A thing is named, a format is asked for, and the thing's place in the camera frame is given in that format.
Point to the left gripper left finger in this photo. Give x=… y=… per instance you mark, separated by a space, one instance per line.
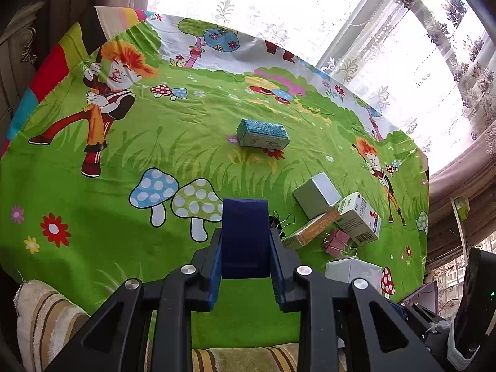
x=147 y=326

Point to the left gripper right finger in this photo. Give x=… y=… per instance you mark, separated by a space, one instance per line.
x=375 y=336

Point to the medicine box tall white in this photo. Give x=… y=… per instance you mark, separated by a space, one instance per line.
x=346 y=270

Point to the pink binder clip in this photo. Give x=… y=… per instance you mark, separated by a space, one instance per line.
x=338 y=244

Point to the dental orange long box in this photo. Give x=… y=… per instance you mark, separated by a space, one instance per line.
x=311 y=230

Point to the medicine box red figure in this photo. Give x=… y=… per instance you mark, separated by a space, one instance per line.
x=358 y=219

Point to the black binder clip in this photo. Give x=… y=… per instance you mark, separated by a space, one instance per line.
x=275 y=222

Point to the navy blue box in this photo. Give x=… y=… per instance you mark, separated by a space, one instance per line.
x=245 y=247

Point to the purple storage box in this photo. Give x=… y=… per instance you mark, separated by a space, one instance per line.
x=427 y=296

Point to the black phone on gripper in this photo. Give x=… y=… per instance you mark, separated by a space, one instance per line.
x=471 y=341

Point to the white shelf with green item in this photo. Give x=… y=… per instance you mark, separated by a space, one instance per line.
x=461 y=209

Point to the silver white cube box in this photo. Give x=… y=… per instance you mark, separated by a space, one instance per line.
x=317 y=195

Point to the mauve curtain right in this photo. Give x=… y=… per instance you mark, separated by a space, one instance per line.
x=470 y=176

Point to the teal small box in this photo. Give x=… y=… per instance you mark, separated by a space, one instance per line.
x=261 y=134

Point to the cartoon green tablecloth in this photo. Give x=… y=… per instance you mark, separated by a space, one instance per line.
x=124 y=147

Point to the white lace curtain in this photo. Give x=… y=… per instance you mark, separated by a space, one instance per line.
x=428 y=66

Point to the white dresser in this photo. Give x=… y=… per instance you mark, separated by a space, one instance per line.
x=17 y=61

